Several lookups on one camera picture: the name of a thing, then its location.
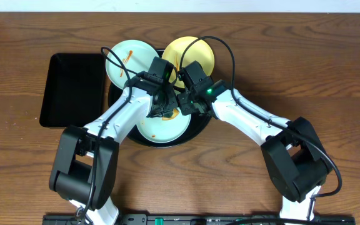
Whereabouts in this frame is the orange green sponge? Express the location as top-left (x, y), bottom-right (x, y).
top-left (162, 108), bottom-right (179, 121)

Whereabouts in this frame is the light green plate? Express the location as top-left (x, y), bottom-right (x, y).
top-left (136, 108), bottom-right (191, 144)
top-left (106, 40), bottom-right (158, 89)

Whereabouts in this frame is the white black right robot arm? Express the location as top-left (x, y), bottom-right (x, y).
top-left (177, 79), bottom-right (339, 223)

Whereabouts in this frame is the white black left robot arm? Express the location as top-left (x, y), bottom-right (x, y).
top-left (49, 77), bottom-right (178, 224)

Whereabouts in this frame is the round black tray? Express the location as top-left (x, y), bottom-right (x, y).
top-left (107, 49), bottom-right (214, 148)

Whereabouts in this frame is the rectangular black tray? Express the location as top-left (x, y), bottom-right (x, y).
top-left (39, 53), bottom-right (106, 128)

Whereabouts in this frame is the yellow plate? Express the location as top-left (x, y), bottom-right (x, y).
top-left (162, 36), bottom-right (214, 76)

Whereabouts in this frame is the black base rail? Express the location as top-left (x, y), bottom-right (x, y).
top-left (42, 214), bottom-right (356, 225)

